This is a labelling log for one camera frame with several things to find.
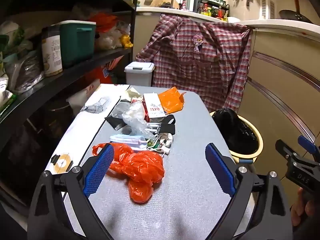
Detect white crumpled wrapper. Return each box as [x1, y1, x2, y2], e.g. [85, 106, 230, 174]
[147, 132, 173, 155]

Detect beige kitchen cabinet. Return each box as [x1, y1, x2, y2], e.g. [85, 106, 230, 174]
[232, 17, 320, 180]

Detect black cloth piece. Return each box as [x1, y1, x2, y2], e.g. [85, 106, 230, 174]
[156, 114, 176, 134]

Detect orange-red printed sack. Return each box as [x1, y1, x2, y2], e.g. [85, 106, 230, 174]
[86, 55, 124, 85]

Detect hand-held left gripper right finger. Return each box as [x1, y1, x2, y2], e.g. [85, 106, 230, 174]
[205, 142, 293, 240]

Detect white kitchen countertop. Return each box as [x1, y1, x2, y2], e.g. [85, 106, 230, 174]
[136, 6, 320, 33]

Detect red plaid shirt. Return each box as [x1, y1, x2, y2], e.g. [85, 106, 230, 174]
[136, 14, 253, 113]

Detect orange plastic bag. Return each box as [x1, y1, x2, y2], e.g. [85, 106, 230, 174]
[92, 142, 165, 203]

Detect orange snack packet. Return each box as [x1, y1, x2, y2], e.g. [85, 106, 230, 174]
[158, 87, 187, 115]

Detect black metal shelf rack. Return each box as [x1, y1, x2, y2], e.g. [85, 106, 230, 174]
[0, 0, 140, 205]

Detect green storage box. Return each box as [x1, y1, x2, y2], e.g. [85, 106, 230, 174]
[56, 20, 97, 68]

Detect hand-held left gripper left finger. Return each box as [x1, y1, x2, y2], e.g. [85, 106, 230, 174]
[27, 142, 115, 240]

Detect white lidded bin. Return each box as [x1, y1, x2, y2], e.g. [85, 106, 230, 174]
[124, 61, 155, 87]

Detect black bin liner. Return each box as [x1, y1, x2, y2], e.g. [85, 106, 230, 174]
[212, 108, 259, 155]

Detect blue face mask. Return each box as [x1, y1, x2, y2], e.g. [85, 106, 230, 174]
[110, 134, 148, 150]

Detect black frying pan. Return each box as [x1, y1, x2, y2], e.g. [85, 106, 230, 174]
[279, 0, 314, 24]

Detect red and white carton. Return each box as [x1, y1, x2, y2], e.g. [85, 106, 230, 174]
[142, 92, 167, 123]

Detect person's right hand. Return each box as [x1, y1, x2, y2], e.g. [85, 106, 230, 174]
[291, 187, 308, 231]

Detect yellow round trash bin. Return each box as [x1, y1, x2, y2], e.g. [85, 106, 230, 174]
[209, 109, 264, 164]

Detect white plastic bags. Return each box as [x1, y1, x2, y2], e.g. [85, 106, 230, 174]
[95, 21, 132, 50]

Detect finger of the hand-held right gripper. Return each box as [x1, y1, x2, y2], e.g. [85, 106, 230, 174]
[297, 135, 320, 156]
[275, 139, 298, 159]

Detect clear plastic bag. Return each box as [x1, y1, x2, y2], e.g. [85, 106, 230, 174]
[122, 101, 157, 137]

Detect orange bag on shelf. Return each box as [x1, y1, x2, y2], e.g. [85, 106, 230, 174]
[89, 12, 118, 33]

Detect grey and black cloth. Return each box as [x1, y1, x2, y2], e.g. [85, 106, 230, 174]
[104, 102, 133, 130]

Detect clear bag with dark contents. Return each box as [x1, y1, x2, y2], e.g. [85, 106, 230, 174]
[5, 50, 45, 93]

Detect white printed cardboard box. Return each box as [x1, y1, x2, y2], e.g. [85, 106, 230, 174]
[44, 83, 132, 175]

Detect labelled round canister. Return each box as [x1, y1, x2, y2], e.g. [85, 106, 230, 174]
[41, 25, 63, 77]

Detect black spice rack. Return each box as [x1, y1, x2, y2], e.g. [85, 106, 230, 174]
[199, 0, 230, 22]

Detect beige crumpled paper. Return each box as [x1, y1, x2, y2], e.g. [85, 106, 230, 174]
[120, 89, 143, 103]

